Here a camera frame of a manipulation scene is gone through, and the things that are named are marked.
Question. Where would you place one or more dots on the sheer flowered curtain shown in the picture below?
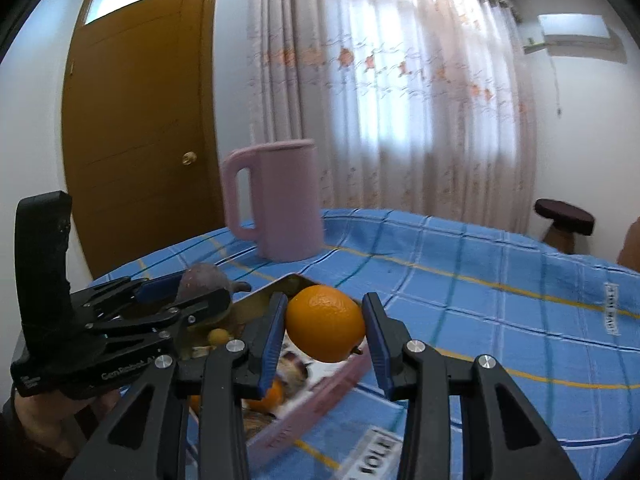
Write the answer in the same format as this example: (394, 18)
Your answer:
(400, 100)

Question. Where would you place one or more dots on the white air conditioner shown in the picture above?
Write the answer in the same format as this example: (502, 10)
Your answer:
(575, 35)

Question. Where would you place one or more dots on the large orange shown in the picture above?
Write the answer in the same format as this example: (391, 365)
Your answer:
(270, 396)

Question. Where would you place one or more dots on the brass door knob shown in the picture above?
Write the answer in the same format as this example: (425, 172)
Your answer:
(189, 158)

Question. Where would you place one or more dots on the pink plastic jug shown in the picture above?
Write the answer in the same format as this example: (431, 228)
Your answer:
(285, 200)

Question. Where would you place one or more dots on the brown wooden chair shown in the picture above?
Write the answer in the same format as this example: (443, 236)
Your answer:
(631, 247)

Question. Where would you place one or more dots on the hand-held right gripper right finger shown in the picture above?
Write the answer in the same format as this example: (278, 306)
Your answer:
(380, 355)

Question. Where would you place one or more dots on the person's left forearm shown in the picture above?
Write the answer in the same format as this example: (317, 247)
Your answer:
(35, 455)

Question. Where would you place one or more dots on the pink tin box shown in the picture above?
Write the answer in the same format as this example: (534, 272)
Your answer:
(312, 400)

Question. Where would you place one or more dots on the person's left hand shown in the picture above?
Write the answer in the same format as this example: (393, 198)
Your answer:
(55, 410)

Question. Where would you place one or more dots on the brown longan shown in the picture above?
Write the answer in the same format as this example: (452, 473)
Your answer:
(219, 336)

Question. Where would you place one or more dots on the blue plaid tablecloth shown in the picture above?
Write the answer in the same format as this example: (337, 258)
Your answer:
(475, 310)

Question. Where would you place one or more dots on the wooden door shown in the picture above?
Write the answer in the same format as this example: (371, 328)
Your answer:
(145, 135)

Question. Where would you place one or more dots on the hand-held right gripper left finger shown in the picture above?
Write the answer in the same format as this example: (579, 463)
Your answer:
(272, 345)

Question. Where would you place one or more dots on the purple passion fruit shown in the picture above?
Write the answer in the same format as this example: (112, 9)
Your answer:
(200, 279)

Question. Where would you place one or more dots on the dark round stool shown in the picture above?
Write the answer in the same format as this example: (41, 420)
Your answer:
(565, 215)

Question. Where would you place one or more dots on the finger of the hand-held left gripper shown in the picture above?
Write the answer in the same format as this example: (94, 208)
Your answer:
(160, 285)
(205, 305)

